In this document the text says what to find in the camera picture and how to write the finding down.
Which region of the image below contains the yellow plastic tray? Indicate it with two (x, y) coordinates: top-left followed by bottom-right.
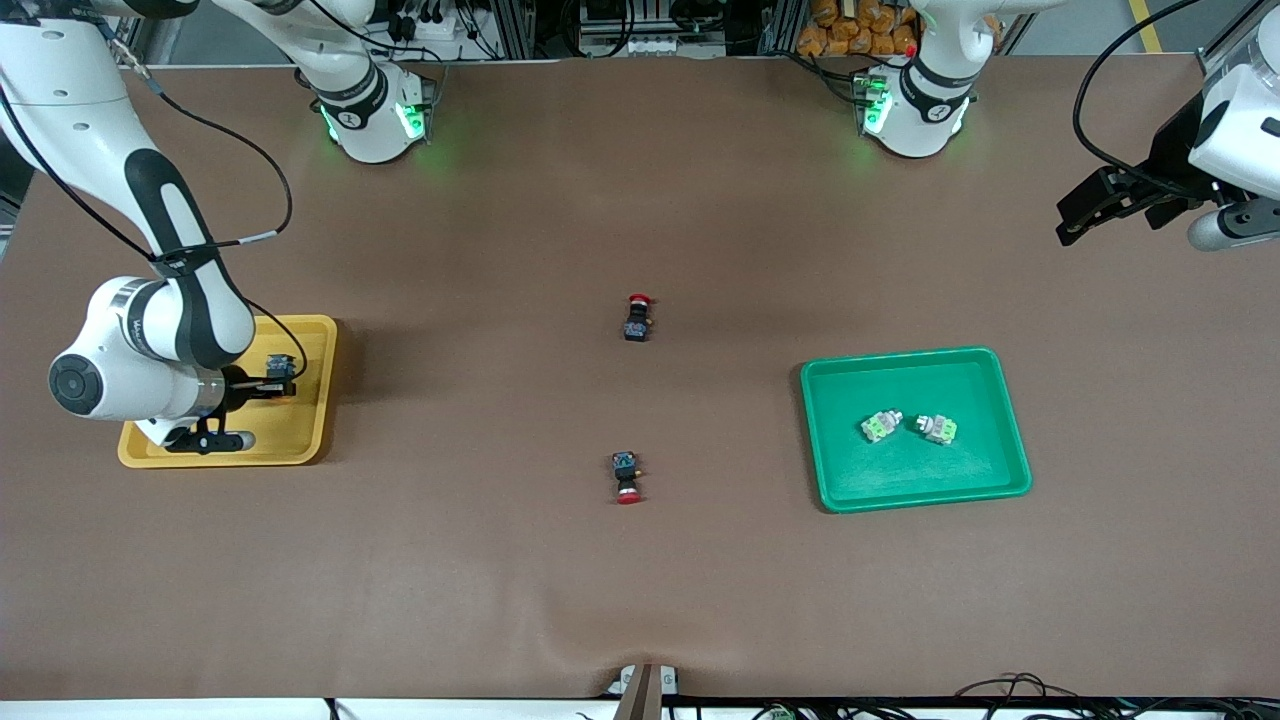
(117, 314), (339, 469)

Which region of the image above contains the orange packaged items pile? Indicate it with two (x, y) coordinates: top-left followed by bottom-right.
(797, 0), (919, 58)

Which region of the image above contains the green plastic tray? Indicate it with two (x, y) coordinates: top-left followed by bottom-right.
(798, 346), (1034, 515)

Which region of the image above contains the white power strip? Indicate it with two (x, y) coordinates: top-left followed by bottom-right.
(395, 8), (463, 41)

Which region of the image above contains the brown table mat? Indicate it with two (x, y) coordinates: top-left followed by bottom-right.
(0, 55), (1280, 701)

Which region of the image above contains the white terminal strip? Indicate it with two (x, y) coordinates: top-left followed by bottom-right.
(580, 35), (728, 58)

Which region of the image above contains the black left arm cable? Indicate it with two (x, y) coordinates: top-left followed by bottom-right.
(1073, 0), (1216, 186)

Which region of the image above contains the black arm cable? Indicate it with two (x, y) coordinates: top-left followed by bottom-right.
(1073, 0), (1216, 186)
(0, 60), (311, 386)

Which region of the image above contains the aluminium frame profile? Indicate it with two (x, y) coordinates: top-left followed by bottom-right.
(1198, 0), (1280, 77)

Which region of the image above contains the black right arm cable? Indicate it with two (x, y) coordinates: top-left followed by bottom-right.
(0, 60), (311, 386)

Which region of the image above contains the aluminium frame post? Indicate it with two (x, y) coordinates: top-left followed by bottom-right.
(762, 0), (806, 59)
(497, 0), (536, 57)

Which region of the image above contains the table edge clamp bracket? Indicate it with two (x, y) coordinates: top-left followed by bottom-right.
(607, 663), (683, 720)

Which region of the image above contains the black cable bundle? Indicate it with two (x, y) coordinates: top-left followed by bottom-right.
(950, 672), (1280, 720)

